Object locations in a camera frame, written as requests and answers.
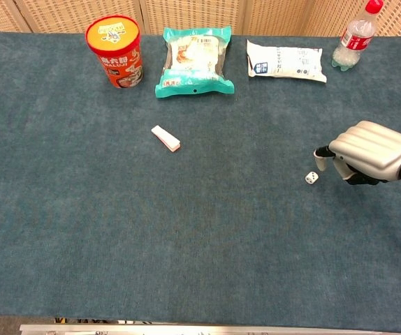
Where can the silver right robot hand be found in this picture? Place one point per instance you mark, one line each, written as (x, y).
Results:
(375, 148)

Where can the white die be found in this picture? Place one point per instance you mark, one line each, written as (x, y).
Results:
(311, 178)

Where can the clear bottle with red cap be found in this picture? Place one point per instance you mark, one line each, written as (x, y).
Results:
(354, 38)

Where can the white milk pouch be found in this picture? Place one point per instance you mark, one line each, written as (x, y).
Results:
(288, 63)

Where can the teal felt table mat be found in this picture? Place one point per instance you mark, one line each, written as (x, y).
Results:
(200, 227)

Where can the teal snack bag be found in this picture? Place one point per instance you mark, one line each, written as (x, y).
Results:
(193, 63)

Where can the small white rectangular block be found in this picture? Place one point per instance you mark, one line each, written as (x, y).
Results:
(165, 138)

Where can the woven folding screen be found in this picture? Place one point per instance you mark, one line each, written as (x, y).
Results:
(200, 15)

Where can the red instant noodle cup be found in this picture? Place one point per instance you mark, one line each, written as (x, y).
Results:
(116, 52)

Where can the metal table frame rail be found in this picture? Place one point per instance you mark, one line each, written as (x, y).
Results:
(200, 329)

